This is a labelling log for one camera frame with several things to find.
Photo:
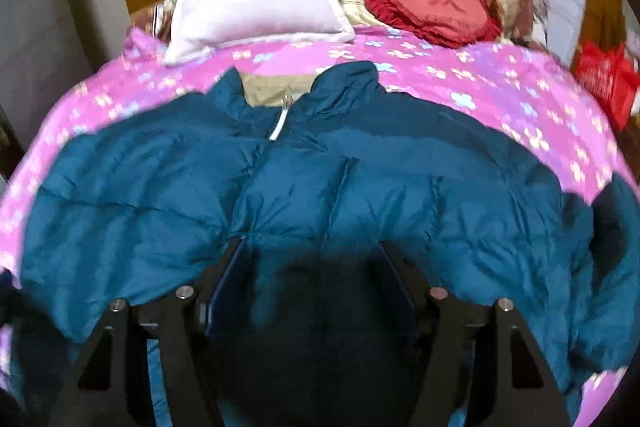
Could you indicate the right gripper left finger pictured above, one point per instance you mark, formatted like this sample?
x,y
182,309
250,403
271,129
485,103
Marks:
x,y
110,383

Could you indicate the pink floral bedsheet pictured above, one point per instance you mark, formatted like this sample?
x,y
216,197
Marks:
x,y
450,76

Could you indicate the brown floral blanket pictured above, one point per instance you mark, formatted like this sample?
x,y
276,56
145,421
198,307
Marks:
x,y
155,19

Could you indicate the teal puffer jacket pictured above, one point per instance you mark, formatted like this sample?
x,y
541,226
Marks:
x,y
310,216

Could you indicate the grey refrigerator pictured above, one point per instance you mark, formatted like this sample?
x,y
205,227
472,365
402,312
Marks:
x,y
46,47

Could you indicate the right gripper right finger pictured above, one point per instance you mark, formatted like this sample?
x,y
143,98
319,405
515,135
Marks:
x,y
483,360

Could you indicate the red shopping bag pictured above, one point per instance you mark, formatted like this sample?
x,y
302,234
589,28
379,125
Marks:
x,y
609,76

